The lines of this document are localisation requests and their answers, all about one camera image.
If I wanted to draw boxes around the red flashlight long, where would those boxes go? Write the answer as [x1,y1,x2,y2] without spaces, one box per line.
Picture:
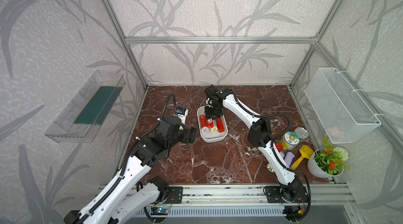
[215,118,225,133]

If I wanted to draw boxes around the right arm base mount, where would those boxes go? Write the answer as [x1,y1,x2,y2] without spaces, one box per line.
[263,186,310,204]

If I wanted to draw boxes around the clear plastic wall shelf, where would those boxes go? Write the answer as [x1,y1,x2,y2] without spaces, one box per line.
[45,70,126,143]

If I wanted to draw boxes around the white wire mesh basket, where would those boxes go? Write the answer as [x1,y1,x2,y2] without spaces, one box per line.
[304,68,382,144]

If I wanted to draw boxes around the round tin can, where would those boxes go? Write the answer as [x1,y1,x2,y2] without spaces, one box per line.
[294,127,309,142]

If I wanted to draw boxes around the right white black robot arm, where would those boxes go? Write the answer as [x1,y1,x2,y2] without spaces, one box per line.
[204,85,311,203]

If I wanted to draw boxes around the round jar with label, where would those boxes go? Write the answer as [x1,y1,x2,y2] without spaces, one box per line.
[280,131,300,152]

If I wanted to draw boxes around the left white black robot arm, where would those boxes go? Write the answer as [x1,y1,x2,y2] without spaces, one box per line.
[64,105,196,224]

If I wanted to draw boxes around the purple flashlight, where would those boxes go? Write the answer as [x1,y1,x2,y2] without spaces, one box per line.
[267,164,275,173]
[211,121,218,132]
[283,152,294,168]

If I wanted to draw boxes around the red flashlight with logo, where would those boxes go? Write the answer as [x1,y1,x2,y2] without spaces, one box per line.
[206,119,214,129]

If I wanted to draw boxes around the aluminium front rail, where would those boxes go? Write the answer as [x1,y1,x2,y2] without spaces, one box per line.
[91,184,360,207]

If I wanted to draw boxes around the green shelf liner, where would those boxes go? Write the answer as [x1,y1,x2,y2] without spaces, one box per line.
[74,86,123,125]

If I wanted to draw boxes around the white plastic storage box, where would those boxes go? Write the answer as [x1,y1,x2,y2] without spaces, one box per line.
[197,106,228,143]

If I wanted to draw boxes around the potted artificial flower plant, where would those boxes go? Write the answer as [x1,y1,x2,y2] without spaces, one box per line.
[307,138,349,178]

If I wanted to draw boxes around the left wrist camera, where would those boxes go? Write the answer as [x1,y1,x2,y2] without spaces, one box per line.
[175,107,188,125]

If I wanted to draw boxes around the yellow toy shovel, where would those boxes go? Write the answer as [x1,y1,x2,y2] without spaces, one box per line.
[290,145,314,170]

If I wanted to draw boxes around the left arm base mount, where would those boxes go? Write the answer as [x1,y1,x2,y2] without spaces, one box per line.
[153,186,184,204]

